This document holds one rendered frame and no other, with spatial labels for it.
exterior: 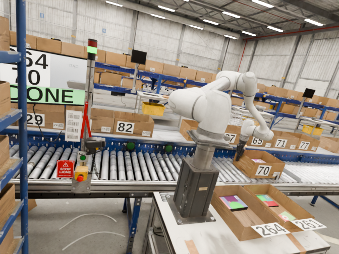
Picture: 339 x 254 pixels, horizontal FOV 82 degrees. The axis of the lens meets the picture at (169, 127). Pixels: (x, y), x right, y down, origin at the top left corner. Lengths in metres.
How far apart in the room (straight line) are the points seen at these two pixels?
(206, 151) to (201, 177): 0.15
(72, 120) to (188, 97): 0.71
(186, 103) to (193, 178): 0.43
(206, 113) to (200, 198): 0.51
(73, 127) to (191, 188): 0.79
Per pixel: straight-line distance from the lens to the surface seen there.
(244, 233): 1.31
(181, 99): 1.16
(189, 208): 1.28
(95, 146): 1.30
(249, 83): 1.62
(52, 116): 1.98
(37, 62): 1.35
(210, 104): 1.06
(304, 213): 1.75
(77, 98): 1.39
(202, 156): 1.15
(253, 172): 2.08
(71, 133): 1.35
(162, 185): 1.58
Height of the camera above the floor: 1.59
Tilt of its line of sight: 16 degrees down
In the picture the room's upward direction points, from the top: 12 degrees clockwise
